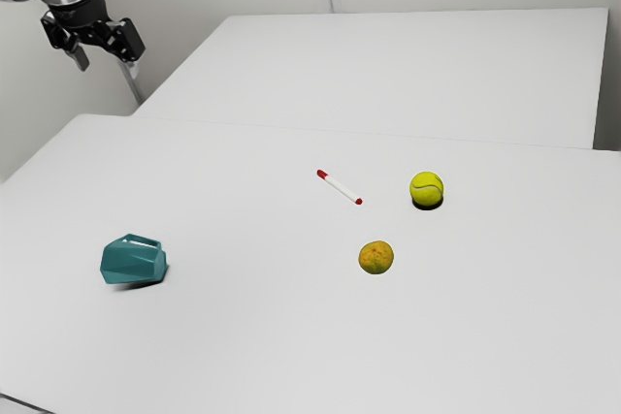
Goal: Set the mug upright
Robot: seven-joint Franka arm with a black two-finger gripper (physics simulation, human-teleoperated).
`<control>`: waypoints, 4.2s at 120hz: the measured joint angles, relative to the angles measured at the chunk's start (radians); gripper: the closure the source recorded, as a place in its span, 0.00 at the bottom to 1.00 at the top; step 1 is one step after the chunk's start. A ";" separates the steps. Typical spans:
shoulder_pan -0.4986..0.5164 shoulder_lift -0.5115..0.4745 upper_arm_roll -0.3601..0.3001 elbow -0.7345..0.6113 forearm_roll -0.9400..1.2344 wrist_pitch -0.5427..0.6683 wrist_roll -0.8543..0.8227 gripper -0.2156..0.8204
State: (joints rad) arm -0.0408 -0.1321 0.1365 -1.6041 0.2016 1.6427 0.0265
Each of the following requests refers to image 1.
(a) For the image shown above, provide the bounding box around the orange fruit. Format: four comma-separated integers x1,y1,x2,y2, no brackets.
358,239,395,276

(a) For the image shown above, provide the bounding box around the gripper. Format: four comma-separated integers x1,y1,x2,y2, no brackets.
40,0,147,79

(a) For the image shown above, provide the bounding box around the teal faceted mug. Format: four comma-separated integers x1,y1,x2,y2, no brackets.
99,233,169,286

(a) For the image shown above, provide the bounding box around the red and white pen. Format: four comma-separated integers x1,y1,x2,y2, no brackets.
315,169,364,207

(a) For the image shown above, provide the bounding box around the yellow tennis ball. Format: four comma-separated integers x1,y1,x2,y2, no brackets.
409,171,445,207

